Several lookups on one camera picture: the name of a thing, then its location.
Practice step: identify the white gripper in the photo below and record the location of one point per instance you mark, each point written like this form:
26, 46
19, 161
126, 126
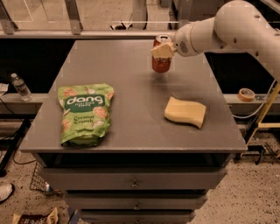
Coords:
183, 41

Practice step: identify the red coke can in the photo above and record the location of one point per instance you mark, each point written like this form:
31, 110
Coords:
161, 65

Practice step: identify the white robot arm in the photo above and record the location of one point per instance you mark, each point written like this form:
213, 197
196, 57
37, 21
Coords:
238, 26

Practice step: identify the yellow sponge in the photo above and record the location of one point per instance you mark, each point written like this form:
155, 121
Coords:
179, 111

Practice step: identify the roll of tape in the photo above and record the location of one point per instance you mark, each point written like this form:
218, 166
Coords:
246, 95

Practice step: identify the green dang chips bag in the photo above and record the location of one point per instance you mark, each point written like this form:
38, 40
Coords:
86, 116

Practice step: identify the grey drawer cabinet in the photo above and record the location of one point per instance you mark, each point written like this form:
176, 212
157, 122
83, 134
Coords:
147, 169

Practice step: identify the clear water bottle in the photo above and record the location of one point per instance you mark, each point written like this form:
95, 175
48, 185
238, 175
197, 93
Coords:
21, 87

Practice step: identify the metal railing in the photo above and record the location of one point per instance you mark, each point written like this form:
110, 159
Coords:
100, 19

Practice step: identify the brown snack bag on floor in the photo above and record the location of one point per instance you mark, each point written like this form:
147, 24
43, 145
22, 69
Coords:
50, 218

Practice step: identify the white shoe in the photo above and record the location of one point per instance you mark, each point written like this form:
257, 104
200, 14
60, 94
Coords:
5, 191

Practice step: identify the yellow stand frame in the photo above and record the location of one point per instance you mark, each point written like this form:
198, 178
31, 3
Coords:
259, 123

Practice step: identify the wire basket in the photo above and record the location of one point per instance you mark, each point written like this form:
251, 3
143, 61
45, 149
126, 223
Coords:
37, 182

